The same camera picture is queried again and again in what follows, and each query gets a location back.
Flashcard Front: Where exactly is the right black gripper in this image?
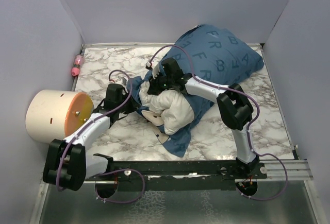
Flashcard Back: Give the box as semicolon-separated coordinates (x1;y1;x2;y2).
149;72;174;96

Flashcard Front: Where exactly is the white pillow with red logo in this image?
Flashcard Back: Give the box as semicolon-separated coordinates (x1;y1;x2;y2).
139;82;195;135

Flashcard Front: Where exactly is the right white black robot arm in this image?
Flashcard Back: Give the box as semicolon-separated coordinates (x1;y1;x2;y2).
146;58;259;178

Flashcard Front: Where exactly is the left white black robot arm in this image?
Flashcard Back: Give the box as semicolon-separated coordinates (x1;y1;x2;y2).
42;83;137;191

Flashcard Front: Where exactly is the pink small bottle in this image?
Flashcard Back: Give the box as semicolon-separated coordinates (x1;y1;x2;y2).
71;55;84;77

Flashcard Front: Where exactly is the cream cylinder with orange lid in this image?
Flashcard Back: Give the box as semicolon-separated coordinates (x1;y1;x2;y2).
25;90;94;144

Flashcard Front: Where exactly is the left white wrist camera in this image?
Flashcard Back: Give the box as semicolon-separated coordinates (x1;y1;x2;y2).
116;77;127;87

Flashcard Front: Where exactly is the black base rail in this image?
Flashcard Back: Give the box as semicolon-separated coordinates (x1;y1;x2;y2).
85;160;267;192

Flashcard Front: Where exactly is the aluminium frame rail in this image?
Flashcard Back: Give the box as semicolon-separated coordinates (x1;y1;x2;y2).
263;145;314;181

